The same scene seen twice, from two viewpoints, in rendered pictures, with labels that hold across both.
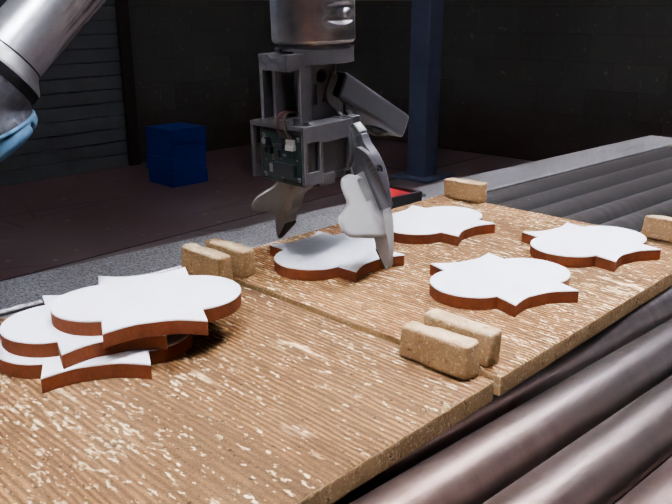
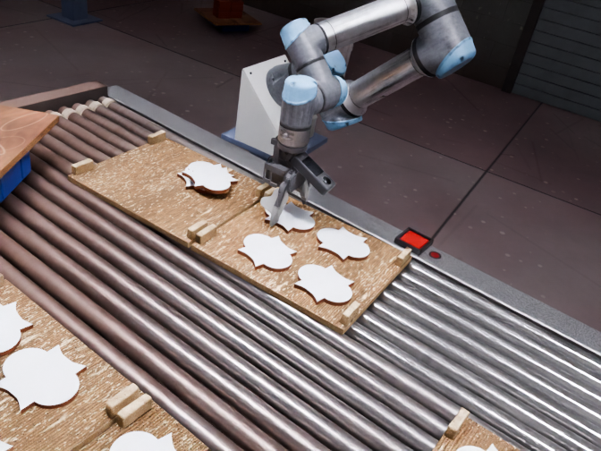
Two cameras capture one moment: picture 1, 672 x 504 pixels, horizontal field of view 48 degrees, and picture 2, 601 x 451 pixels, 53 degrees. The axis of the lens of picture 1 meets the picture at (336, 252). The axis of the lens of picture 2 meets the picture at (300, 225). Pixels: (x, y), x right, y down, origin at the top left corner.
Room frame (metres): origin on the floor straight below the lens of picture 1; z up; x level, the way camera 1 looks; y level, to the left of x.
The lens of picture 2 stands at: (0.37, -1.23, 1.76)
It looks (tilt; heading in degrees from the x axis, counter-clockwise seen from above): 33 degrees down; 73
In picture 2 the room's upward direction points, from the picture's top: 11 degrees clockwise
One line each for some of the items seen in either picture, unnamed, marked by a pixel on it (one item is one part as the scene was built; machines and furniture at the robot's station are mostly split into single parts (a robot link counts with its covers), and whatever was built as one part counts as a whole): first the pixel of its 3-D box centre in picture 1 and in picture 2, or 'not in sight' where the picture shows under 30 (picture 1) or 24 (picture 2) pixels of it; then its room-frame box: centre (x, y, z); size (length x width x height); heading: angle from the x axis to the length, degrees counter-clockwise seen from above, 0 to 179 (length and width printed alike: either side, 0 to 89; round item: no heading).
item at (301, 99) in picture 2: not in sight; (299, 102); (0.70, 0.02, 1.24); 0.09 x 0.08 x 0.11; 40
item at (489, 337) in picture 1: (460, 337); (206, 234); (0.50, -0.09, 0.95); 0.06 x 0.02 x 0.03; 46
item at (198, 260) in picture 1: (206, 263); (264, 189); (0.67, 0.12, 0.95); 0.06 x 0.02 x 0.03; 46
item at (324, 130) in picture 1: (310, 115); (287, 163); (0.69, 0.02, 1.08); 0.09 x 0.08 x 0.12; 136
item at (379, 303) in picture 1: (462, 262); (305, 252); (0.73, -0.13, 0.93); 0.41 x 0.35 x 0.02; 136
